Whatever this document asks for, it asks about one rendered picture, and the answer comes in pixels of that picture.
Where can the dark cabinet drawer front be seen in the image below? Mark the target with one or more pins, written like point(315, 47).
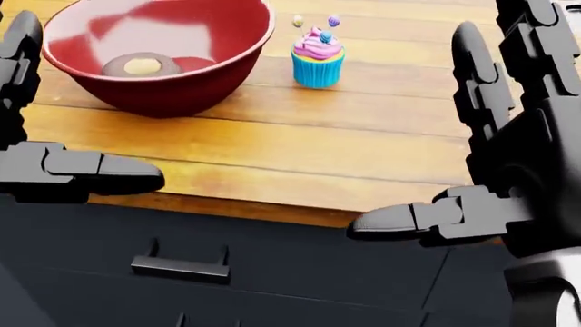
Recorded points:
point(218, 272)

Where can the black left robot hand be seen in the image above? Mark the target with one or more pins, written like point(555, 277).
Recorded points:
point(68, 170)

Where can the pink frosted blue cupcake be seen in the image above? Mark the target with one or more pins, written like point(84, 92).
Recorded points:
point(318, 58)

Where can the chocolate donut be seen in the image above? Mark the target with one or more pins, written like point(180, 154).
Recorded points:
point(140, 65)

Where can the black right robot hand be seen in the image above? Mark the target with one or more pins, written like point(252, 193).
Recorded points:
point(544, 143)

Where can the red bowl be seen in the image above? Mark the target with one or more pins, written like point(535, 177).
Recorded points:
point(163, 58)

